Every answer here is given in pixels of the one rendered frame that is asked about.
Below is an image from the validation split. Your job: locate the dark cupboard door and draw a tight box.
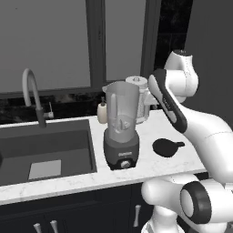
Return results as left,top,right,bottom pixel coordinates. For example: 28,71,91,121
131,182,157,233
45,202,133,233
0,209,46,233

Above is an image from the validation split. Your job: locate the dark grey sink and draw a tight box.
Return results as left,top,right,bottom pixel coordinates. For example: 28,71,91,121
0,118,98,187

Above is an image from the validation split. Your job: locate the cream soap dispenser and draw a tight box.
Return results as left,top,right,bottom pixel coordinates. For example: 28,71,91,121
96,96,109,125

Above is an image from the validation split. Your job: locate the dark false drawer front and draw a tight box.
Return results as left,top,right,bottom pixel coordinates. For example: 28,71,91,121
0,185,133,217

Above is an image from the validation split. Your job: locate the black blender lid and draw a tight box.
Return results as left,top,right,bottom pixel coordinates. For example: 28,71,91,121
151,137,186,158

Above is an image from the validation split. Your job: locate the silver cupboard handle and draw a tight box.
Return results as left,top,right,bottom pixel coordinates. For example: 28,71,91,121
33,222,43,233
49,219,59,233
133,204,142,228

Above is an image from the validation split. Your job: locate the dark framed window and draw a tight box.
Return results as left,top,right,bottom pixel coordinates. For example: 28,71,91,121
0,0,163,100

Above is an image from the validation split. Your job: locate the grey curved tap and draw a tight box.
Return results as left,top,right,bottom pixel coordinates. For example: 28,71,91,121
21,67,56,129

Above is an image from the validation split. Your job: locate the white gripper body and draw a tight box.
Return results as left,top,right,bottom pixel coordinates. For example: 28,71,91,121
142,90,159,111

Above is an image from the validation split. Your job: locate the grey blender with clear jug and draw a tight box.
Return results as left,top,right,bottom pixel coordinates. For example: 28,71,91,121
101,80,141,171

